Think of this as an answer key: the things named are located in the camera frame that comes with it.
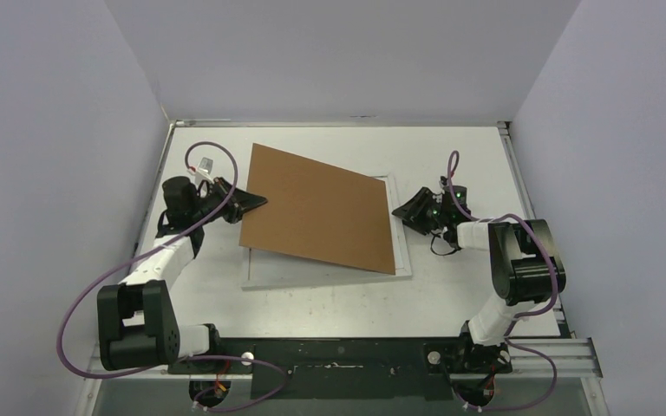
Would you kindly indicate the aluminium front rail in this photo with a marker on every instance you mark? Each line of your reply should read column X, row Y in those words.
column 529, row 359

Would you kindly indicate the white picture frame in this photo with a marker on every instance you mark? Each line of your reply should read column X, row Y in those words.
column 321, row 278

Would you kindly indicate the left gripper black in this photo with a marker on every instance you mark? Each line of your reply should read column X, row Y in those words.
column 238, row 202

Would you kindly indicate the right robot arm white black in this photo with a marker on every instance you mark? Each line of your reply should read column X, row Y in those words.
column 525, row 270

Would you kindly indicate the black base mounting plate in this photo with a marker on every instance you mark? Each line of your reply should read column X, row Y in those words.
column 362, row 384

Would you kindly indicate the white brown backing board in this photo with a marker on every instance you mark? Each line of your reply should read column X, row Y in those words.
column 371, row 251

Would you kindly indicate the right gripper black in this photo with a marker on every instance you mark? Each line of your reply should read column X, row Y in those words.
column 425, row 211

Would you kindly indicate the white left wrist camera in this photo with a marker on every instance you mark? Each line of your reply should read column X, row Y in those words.
column 203, row 171

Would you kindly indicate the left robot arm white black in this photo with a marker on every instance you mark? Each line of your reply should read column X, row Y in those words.
column 136, row 321

